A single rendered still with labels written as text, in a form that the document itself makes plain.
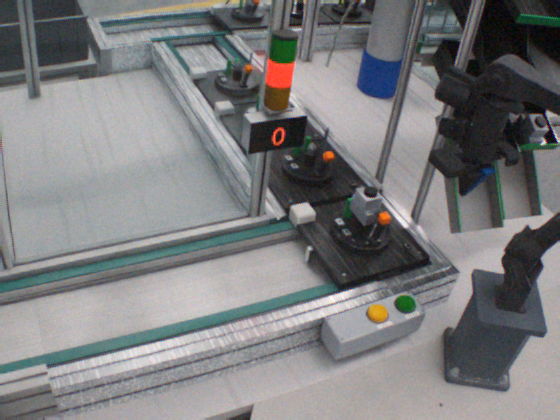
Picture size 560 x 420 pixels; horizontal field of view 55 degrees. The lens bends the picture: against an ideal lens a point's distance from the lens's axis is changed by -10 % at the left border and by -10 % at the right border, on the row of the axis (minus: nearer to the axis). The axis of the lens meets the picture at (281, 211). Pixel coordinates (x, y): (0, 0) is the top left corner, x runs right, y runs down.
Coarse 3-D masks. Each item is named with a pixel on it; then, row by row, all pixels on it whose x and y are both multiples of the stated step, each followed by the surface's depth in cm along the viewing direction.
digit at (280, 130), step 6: (270, 126) 113; (276, 126) 113; (282, 126) 114; (288, 126) 115; (270, 132) 114; (276, 132) 114; (282, 132) 115; (288, 132) 116; (270, 138) 115; (276, 138) 115; (282, 138) 116; (270, 144) 115; (276, 144) 116; (282, 144) 117
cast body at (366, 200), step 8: (360, 192) 124; (368, 192) 122; (376, 192) 123; (352, 200) 127; (360, 200) 124; (368, 200) 122; (376, 200) 123; (352, 208) 128; (360, 208) 125; (368, 208) 123; (376, 208) 125; (360, 216) 125; (368, 216) 123; (368, 224) 125
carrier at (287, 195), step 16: (304, 144) 158; (320, 144) 159; (272, 160) 150; (288, 160) 145; (304, 160) 146; (320, 160) 149; (336, 160) 153; (272, 176) 144; (288, 176) 144; (304, 176) 142; (320, 176) 143; (336, 176) 148; (352, 176) 148; (272, 192) 141; (288, 192) 140; (304, 192) 141; (320, 192) 141; (336, 192) 142; (352, 192) 143; (288, 208) 136
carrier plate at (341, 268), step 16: (320, 208) 137; (336, 208) 137; (384, 208) 140; (304, 224) 131; (320, 224) 132; (400, 224) 136; (304, 240) 130; (320, 240) 128; (400, 240) 131; (320, 256) 124; (336, 256) 125; (352, 256) 125; (368, 256) 126; (384, 256) 126; (400, 256) 127; (416, 256) 127; (336, 272) 121; (352, 272) 121; (368, 272) 122; (384, 272) 123
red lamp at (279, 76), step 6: (270, 60) 106; (270, 66) 106; (276, 66) 105; (282, 66) 105; (288, 66) 106; (294, 66) 107; (270, 72) 107; (276, 72) 106; (282, 72) 106; (288, 72) 107; (270, 78) 108; (276, 78) 107; (282, 78) 107; (288, 78) 107; (270, 84) 108; (276, 84) 108; (282, 84) 108; (288, 84) 108
